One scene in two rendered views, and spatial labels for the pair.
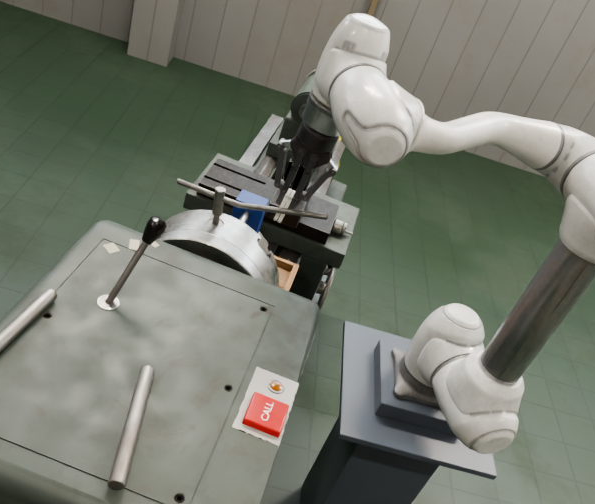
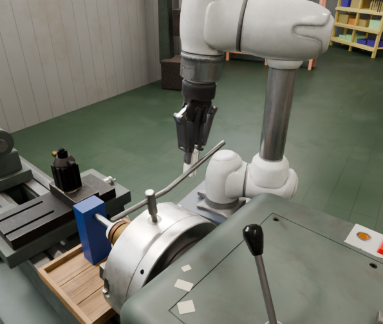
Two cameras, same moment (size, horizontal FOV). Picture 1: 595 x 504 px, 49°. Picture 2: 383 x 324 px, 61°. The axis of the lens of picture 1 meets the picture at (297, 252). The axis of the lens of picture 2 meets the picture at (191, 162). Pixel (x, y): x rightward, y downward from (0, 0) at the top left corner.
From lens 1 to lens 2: 0.96 m
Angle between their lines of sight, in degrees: 42
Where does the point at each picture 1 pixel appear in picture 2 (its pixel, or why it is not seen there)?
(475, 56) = not seen: outside the picture
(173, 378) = (374, 301)
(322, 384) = not seen: hidden behind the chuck
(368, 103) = (307, 8)
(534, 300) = (281, 107)
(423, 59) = not seen: outside the picture
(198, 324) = (299, 264)
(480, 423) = (291, 183)
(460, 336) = (238, 162)
